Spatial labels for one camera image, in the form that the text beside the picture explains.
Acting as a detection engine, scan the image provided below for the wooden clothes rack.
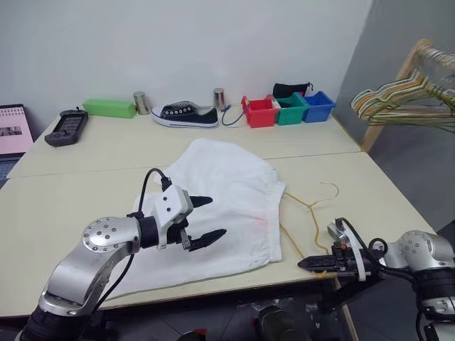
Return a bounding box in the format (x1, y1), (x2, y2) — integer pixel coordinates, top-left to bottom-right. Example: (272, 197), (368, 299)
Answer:
(360, 38), (455, 153)

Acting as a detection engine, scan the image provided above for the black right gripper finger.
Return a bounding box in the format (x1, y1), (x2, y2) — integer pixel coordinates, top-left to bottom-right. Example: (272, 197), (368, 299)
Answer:
(297, 254), (335, 264)
(297, 263), (335, 273)

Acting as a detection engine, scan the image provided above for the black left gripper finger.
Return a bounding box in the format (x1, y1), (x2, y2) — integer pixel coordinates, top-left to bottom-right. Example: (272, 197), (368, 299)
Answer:
(187, 229), (228, 253)
(188, 194), (215, 211)

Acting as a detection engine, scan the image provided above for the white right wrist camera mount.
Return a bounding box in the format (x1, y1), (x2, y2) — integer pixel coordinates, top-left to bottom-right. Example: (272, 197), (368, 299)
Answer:
(326, 218), (373, 283)

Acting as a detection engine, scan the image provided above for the red plastic bin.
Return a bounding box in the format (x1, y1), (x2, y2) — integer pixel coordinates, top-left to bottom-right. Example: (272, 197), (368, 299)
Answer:
(240, 94), (279, 129)

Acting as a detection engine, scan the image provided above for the blue cable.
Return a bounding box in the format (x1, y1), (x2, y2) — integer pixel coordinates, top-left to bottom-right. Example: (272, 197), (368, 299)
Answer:
(220, 104), (247, 127)

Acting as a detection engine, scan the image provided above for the black handheld controller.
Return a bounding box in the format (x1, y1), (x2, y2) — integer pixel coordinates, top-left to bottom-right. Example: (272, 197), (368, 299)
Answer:
(44, 106), (89, 147)

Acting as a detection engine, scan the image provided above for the black canvas sneaker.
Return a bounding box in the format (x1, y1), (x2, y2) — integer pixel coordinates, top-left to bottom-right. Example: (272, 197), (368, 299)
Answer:
(151, 101), (219, 129)

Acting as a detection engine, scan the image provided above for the blue plastic bin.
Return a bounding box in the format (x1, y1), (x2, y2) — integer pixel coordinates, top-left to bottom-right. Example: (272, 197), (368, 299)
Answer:
(301, 91), (337, 124)

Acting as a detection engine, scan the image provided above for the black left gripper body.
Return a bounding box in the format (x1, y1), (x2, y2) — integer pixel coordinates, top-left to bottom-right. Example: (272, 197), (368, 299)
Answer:
(165, 212), (196, 252)

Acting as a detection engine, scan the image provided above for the white cloth garment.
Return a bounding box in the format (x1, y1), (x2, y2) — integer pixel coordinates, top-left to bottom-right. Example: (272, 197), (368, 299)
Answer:
(106, 138), (287, 299)

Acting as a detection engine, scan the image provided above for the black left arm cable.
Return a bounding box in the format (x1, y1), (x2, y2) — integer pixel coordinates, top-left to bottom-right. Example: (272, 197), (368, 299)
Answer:
(94, 168), (174, 312)

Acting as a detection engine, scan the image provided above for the laptop with pink screen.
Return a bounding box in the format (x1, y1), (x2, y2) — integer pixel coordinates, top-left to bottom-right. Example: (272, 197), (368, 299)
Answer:
(0, 104), (35, 189)

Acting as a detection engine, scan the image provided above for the wooden table leg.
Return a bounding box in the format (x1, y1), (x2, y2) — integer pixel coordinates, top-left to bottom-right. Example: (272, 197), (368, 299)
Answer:
(332, 278), (359, 341)

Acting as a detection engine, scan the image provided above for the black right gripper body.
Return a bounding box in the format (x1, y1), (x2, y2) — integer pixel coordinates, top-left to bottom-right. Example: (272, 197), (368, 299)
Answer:
(332, 244), (360, 278)

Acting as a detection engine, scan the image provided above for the dark rounded object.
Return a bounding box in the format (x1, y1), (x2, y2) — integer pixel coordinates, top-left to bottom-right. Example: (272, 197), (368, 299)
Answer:
(255, 303), (305, 341)

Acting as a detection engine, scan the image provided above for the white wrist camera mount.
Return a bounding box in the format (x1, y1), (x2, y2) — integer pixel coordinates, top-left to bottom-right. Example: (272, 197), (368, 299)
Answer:
(152, 185), (196, 251)
(326, 218), (373, 283)

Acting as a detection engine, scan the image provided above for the black drawstring pouch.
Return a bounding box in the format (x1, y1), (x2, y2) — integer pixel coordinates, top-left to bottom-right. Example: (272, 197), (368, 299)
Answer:
(272, 82), (314, 99)

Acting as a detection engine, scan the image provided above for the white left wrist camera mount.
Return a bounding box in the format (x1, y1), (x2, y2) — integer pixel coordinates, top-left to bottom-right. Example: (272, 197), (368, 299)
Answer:
(152, 185), (196, 251)

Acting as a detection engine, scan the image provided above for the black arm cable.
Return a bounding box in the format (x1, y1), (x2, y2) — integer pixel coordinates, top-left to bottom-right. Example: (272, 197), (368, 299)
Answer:
(94, 168), (174, 312)
(333, 217), (420, 285)

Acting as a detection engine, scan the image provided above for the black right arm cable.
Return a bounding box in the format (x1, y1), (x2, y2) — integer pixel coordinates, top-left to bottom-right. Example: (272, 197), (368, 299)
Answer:
(333, 217), (420, 285)

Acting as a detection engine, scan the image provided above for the green rectangular box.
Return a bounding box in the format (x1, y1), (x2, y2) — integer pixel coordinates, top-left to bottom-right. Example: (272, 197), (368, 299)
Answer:
(82, 98), (138, 119)

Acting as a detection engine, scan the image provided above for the yellow wire hanger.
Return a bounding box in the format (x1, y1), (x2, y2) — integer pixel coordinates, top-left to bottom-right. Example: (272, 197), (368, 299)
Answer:
(355, 53), (455, 120)
(279, 181), (341, 278)

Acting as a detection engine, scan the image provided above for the green plastic bin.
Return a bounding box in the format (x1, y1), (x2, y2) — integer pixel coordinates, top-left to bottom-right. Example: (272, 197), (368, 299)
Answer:
(272, 92), (309, 126)

